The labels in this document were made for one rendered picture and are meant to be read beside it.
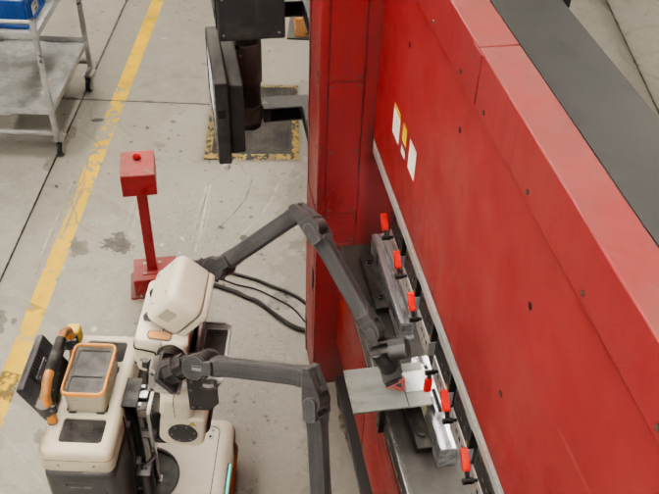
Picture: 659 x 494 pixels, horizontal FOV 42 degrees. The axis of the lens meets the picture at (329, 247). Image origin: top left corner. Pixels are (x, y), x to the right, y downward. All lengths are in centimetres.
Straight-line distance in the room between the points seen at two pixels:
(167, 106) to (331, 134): 300
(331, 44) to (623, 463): 189
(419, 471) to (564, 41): 145
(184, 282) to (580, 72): 136
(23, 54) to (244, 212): 198
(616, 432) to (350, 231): 212
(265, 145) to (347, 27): 271
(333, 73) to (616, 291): 182
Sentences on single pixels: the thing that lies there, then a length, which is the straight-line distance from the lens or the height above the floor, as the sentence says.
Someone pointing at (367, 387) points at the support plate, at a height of 100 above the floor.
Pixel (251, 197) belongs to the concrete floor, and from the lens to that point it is 524.
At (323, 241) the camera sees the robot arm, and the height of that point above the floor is 144.
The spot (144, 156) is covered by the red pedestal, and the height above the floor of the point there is 80.
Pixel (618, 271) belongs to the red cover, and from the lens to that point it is 148.
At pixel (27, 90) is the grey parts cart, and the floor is 33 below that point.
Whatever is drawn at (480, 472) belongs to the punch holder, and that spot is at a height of 129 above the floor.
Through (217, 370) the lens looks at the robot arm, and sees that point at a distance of 260.
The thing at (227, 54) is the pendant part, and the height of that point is 157.
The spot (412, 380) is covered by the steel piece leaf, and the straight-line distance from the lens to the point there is 294.
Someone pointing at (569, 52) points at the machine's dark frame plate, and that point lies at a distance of 206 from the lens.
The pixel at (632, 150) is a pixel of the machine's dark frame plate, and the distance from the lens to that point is 177.
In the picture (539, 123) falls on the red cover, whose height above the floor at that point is 230.
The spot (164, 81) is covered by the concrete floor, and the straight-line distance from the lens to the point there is 639.
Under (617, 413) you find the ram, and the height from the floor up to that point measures 207.
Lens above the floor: 325
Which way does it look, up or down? 42 degrees down
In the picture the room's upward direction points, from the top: 2 degrees clockwise
